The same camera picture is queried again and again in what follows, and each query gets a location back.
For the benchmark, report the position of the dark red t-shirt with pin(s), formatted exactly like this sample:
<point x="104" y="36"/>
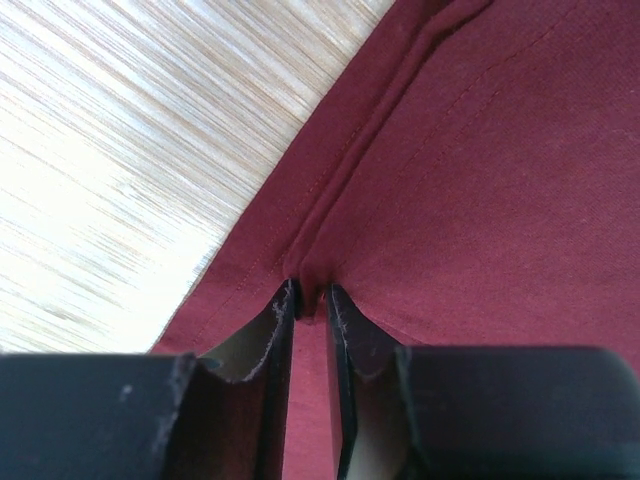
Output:
<point x="471" y="178"/>

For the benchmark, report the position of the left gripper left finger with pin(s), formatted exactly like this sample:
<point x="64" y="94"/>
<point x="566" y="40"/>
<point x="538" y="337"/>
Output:
<point x="221" y="415"/>

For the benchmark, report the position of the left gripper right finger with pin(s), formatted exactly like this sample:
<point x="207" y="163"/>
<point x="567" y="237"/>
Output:
<point x="475" y="412"/>

